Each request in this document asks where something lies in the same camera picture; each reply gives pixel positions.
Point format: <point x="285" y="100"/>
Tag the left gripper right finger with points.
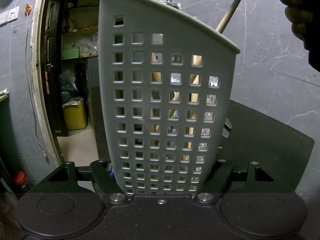
<point x="217" y="183"/>

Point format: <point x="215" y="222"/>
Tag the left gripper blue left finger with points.
<point x="105" y="186"/>

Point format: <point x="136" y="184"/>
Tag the white perforated utensil basket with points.
<point x="165" y="82"/>

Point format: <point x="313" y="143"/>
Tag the right hand of person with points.
<point x="304" y="18"/>

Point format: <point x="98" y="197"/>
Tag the yellow container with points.
<point x="74" y="115"/>

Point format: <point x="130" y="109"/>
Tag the red capped bottle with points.
<point x="21" y="179"/>

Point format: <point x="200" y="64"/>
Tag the green box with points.
<point x="70" y="54"/>

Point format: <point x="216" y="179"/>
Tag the door frame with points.
<point x="41" y="121"/>

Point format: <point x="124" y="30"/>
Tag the wall faucet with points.
<point x="174" y="5"/>

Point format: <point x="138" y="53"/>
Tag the orange wall plug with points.
<point x="28" y="9"/>

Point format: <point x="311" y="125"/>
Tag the white wall switch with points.
<point x="9" y="15"/>

